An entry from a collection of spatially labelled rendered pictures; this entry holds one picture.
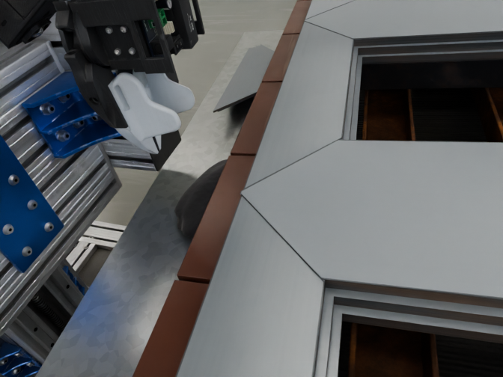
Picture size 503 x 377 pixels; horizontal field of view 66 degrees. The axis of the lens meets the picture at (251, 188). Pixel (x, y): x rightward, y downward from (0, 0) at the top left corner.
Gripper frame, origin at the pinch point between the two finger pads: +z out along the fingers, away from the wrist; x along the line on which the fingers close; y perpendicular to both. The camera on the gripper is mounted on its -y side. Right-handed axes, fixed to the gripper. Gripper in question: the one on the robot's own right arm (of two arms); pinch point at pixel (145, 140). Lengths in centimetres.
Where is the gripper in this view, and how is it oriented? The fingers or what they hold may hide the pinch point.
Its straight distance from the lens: 39.4
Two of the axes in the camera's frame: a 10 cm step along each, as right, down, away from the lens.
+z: 1.5, 7.3, 6.7
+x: 2.3, -6.8, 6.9
